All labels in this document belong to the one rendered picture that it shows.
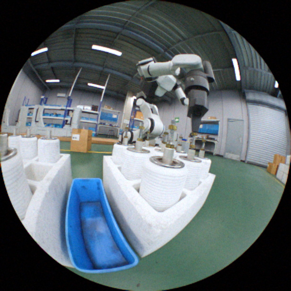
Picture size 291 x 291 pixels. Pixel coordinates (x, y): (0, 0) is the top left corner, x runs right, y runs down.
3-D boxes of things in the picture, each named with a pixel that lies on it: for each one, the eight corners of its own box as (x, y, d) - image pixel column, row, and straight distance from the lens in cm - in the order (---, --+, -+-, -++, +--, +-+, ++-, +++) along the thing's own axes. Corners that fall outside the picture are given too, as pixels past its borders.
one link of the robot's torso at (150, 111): (143, 136, 71) (134, 104, 104) (158, 139, 82) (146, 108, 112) (154, 125, 63) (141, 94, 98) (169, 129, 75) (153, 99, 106)
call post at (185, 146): (168, 180, 68) (176, 140, 61) (173, 178, 73) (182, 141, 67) (175, 184, 65) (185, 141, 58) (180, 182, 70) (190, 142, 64)
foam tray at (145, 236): (103, 186, 52) (103, 155, 44) (155, 177, 68) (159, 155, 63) (141, 258, 30) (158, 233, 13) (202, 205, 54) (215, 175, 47)
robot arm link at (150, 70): (166, 60, 41) (133, 67, 52) (171, 81, 43) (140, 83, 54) (175, 56, 50) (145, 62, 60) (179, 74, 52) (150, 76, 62)
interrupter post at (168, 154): (168, 161, 20) (171, 147, 19) (174, 165, 18) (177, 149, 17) (158, 161, 19) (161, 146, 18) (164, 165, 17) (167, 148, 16)
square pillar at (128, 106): (118, 137, 719) (126, 92, 808) (124, 138, 738) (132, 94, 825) (120, 138, 664) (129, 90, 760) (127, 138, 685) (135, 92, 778)
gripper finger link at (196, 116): (189, 131, 28) (191, 112, 29) (199, 132, 28) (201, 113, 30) (190, 130, 26) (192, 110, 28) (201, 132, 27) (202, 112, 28)
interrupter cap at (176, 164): (171, 159, 23) (171, 156, 23) (191, 169, 18) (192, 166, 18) (144, 157, 20) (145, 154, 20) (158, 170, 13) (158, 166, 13)
